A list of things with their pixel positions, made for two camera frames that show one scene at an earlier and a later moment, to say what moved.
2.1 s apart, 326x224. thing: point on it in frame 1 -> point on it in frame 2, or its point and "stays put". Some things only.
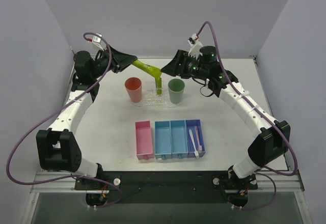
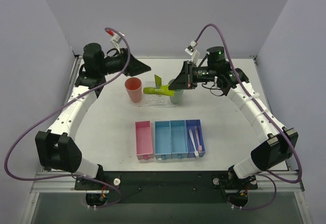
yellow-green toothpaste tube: x=158 y=85 stays put
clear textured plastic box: x=150 y=93 stays put
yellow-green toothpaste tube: x=156 y=72 -> x=163 y=90
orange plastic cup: x=133 y=85 stays put
